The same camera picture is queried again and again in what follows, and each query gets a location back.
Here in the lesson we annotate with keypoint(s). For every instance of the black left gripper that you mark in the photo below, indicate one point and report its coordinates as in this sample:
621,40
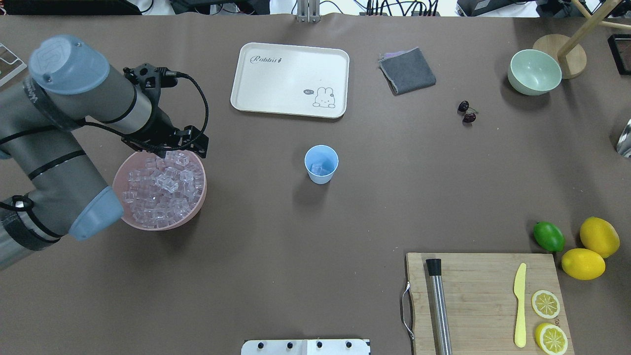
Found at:
158,129

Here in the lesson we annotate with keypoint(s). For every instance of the clear ice cube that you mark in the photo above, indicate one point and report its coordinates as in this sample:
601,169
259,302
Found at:
319,169

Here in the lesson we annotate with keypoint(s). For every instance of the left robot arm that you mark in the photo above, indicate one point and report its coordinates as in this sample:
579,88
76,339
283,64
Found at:
70,86

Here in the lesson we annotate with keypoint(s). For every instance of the pile of clear ice cubes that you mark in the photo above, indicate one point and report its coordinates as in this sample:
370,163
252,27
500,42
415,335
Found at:
162,190

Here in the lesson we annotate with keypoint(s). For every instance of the light blue plastic cup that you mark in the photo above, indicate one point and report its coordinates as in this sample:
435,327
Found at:
321,153

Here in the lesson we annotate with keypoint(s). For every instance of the white cup rack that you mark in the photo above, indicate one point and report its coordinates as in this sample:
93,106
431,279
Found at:
10,65

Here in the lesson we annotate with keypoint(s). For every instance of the wooden cup tree stand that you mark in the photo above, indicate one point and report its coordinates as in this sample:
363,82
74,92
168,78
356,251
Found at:
567,50

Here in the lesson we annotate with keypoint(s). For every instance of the steel ice scoop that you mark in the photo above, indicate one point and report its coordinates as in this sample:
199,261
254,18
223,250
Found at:
623,146

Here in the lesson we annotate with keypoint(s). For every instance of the pink bowl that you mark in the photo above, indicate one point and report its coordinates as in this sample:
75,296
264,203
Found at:
192,207

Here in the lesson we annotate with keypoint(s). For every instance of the cream rabbit tray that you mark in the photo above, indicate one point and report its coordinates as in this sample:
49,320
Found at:
273,78

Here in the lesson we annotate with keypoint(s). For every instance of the grey folded cloth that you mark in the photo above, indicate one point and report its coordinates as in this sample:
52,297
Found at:
407,70

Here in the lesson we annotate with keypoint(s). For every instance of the steel muddler black tip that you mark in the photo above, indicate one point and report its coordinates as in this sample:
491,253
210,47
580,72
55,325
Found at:
440,314

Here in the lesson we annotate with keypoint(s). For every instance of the wooden cutting board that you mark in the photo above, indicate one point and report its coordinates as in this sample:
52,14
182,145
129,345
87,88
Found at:
480,304

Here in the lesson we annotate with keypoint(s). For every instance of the mint green bowl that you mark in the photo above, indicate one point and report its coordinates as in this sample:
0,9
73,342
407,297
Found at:
533,72

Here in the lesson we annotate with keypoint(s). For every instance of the yellow plastic knife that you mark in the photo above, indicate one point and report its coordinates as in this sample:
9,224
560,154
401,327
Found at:
519,292

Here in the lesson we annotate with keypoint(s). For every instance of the green lime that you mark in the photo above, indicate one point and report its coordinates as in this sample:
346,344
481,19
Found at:
549,236

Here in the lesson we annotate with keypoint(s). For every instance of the lemon slice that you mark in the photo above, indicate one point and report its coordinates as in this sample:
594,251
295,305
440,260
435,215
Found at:
545,304

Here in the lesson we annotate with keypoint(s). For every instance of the yellow lemon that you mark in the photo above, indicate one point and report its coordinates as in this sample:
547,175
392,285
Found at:
583,264
599,236

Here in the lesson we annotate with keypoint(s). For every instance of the lemon half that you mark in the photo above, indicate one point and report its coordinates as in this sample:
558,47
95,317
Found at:
551,339

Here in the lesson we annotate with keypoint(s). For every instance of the wine glass rack tray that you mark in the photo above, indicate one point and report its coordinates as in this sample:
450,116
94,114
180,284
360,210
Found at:
620,46

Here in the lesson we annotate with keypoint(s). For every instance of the aluminium frame post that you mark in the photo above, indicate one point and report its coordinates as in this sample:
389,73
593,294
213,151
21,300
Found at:
308,11

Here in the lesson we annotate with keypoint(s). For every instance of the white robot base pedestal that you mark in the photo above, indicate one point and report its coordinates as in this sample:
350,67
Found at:
307,347

